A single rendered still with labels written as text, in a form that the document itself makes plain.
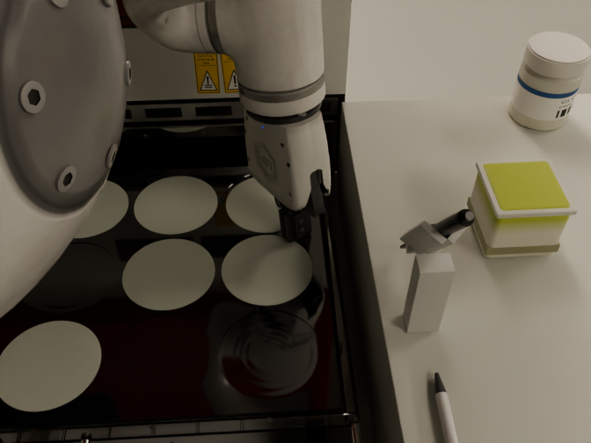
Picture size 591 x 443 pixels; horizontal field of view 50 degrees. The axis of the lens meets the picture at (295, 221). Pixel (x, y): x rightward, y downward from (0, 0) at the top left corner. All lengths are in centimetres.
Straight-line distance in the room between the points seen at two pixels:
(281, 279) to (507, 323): 24
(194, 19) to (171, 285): 28
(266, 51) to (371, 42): 230
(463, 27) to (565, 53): 226
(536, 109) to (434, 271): 34
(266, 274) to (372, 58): 212
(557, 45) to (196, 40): 42
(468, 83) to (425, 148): 192
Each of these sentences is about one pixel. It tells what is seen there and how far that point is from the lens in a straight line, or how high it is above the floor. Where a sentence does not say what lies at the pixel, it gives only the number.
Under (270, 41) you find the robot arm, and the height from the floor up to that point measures 116.
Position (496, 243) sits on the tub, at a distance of 64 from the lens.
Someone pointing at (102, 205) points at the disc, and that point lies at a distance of 81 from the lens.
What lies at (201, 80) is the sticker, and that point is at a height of 100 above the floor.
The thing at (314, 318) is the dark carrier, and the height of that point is 90.
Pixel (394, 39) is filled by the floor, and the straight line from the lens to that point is 290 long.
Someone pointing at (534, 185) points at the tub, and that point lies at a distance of 64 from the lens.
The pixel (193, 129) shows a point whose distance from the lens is 83.
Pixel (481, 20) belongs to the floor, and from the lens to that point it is 313.
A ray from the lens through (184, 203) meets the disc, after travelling 79.
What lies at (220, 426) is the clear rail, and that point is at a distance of 61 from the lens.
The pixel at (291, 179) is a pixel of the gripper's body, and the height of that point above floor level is 102.
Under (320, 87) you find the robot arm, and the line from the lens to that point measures 61.
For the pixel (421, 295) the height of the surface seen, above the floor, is 102.
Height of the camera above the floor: 144
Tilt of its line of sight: 46 degrees down
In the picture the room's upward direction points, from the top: straight up
